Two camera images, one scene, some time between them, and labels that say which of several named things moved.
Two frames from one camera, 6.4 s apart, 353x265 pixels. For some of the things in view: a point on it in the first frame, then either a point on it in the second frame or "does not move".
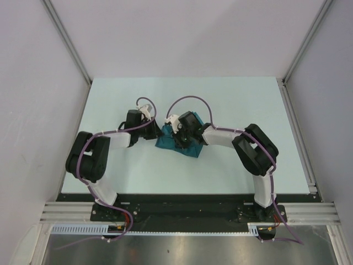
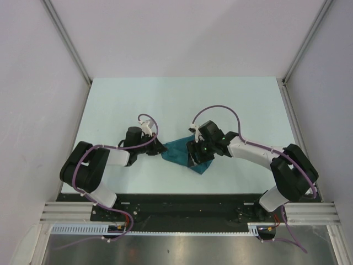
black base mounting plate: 188,209 does not move
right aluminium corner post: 283,81 does not move
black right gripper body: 183,137 to 203,149
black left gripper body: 147,131 to 150,149
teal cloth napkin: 167,139 to 177,151
